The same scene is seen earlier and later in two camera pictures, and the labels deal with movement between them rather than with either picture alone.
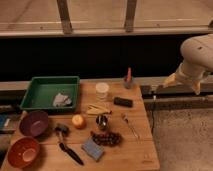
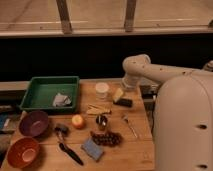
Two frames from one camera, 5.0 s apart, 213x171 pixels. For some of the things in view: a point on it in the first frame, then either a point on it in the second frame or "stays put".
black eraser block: [122, 101] stays put
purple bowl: [34, 123] stays put
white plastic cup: [102, 89] stays put
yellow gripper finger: [170, 80] to [118, 95]
